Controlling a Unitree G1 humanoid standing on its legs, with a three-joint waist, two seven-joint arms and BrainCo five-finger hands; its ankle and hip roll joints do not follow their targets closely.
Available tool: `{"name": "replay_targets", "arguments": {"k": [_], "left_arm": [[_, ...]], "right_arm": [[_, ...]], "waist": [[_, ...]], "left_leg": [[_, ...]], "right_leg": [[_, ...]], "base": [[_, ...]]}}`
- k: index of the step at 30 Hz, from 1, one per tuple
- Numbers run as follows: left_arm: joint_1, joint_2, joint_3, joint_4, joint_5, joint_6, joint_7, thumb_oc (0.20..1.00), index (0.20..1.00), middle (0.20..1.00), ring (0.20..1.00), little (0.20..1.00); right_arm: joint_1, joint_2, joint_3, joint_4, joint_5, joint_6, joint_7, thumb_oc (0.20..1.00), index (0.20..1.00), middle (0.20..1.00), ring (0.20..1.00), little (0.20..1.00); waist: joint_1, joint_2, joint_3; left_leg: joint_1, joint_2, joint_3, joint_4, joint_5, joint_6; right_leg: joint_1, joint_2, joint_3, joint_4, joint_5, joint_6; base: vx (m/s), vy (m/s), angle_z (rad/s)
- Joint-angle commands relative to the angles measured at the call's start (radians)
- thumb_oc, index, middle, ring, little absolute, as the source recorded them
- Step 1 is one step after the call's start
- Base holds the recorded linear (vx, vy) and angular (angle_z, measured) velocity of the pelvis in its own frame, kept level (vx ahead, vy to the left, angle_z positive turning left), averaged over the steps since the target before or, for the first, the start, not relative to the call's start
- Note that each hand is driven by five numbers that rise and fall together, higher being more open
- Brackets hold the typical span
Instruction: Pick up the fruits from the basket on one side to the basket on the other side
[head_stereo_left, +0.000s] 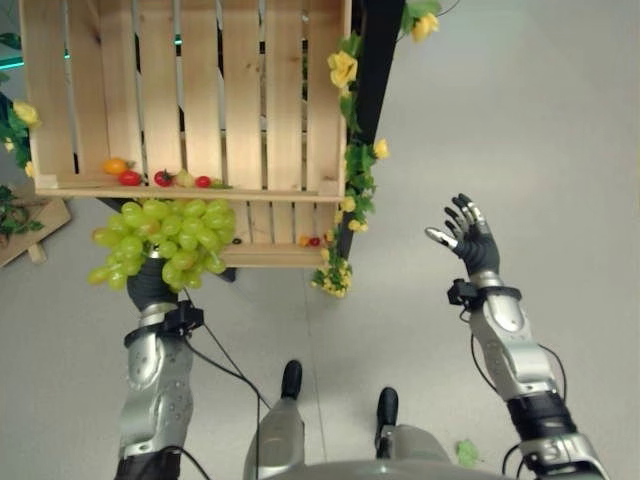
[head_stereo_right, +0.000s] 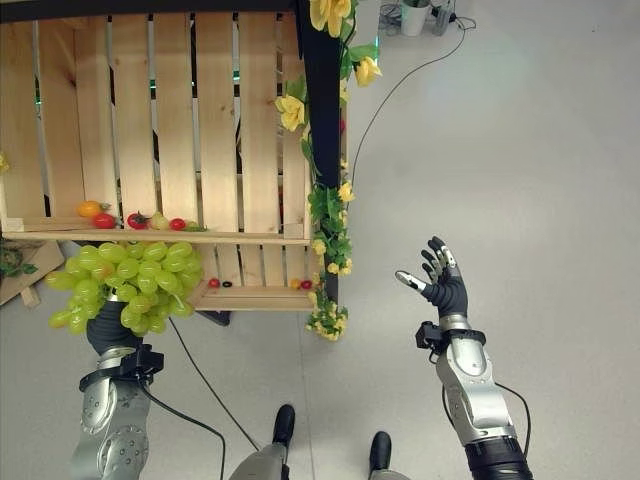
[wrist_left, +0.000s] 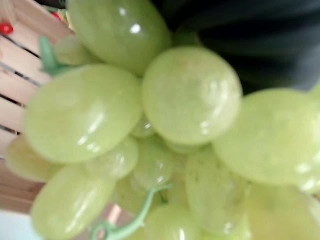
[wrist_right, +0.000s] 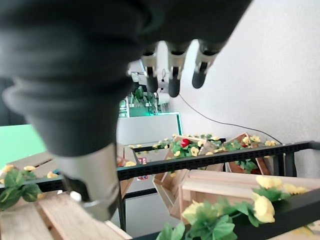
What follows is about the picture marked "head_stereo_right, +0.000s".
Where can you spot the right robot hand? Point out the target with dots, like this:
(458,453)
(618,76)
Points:
(450,295)

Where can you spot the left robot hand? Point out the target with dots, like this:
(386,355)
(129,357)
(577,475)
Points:
(107,327)

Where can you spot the green grape bunch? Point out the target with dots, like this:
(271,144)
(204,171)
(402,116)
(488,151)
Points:
(127,280)

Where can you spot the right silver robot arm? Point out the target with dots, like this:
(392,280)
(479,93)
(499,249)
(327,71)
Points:
(475,395)

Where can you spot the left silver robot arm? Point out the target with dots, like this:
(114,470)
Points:
(117,425)

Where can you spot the brown cardboard piece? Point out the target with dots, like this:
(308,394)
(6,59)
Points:
(35,272)

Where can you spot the red tomato with stem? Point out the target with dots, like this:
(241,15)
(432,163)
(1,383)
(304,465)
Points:
(137,221)

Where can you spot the black flat object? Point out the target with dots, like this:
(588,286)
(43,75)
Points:
(217,317)

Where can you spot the red cherry tomato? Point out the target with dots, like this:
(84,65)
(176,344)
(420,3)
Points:
(214,282)

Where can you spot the green leafy plant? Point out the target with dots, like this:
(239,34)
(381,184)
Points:
(12,260)

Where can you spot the pale green fruit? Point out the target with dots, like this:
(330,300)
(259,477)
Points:
(159,221)

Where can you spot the orange tomato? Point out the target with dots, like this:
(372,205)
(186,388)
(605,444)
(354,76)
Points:
(89,208)

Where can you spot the small red tomato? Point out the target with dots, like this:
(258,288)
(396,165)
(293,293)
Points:
(177,224)

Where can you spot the green leaf flower garland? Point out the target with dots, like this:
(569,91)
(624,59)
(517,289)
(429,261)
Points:
(330,235)

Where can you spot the small red fruit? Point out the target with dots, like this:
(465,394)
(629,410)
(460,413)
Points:
(306,284)

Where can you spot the small orange fruit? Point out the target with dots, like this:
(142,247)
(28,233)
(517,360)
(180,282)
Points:
(295,283)

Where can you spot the small wooden slat crate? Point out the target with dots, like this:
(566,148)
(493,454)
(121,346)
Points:
(260,297)

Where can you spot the right robot leg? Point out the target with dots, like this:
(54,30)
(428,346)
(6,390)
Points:
(381,455)

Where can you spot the large wooden slat crate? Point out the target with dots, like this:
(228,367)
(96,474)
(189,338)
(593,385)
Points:
(175,125)

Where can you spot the white pot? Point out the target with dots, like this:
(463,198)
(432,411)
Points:
(414,20)

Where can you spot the large yellow artificial flower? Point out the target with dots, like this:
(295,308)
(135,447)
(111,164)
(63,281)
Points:
(330,12)

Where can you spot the black stand post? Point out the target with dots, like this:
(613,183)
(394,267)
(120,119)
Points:
(322,100)

